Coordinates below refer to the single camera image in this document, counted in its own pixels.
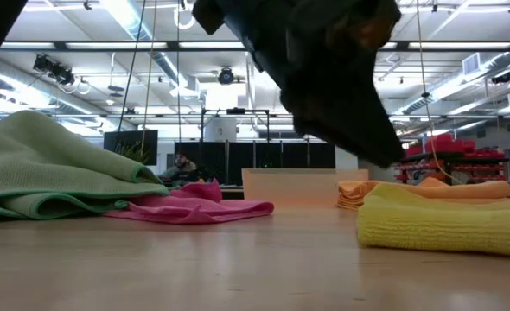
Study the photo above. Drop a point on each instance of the yellow microfiber towel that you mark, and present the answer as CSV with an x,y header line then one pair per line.
x,y
445,224

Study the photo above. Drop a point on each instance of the small black ceiling device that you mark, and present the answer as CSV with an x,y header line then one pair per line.
x,y
501,78

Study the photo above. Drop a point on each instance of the round black ceiling camera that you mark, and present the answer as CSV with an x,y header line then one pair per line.
x,y
226,76

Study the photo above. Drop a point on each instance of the translucent orange plastic bin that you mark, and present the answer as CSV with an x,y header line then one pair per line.
x,y
298,185

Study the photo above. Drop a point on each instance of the light green microfiber towel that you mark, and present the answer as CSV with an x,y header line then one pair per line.
x,y
43,164

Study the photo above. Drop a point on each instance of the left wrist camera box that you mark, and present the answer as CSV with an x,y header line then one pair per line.
x,y
363,26

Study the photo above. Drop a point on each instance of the shelf with red bins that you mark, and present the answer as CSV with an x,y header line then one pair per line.
x,y
454,144

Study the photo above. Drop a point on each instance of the orange microfiber towel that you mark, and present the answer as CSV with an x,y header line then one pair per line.
x,y
454,190
350,204

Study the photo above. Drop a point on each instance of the overhead light bar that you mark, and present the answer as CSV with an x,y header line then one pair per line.
x,y
173,45

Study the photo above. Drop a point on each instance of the pink microfiber towel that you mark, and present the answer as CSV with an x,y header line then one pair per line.
x,y
194,209

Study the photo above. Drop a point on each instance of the small potted succulent plant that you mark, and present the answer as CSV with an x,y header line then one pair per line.
x,y
131,153

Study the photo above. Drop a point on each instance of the black monitor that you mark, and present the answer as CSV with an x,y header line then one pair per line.
x,y
129,138

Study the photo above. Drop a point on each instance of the black ceiling-mounted device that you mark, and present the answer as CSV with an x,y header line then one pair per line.
x,y
52,68

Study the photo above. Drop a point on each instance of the person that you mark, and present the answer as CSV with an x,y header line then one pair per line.
x,y
183,168

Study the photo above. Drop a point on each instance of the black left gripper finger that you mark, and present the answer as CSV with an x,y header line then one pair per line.
x,y
341,108

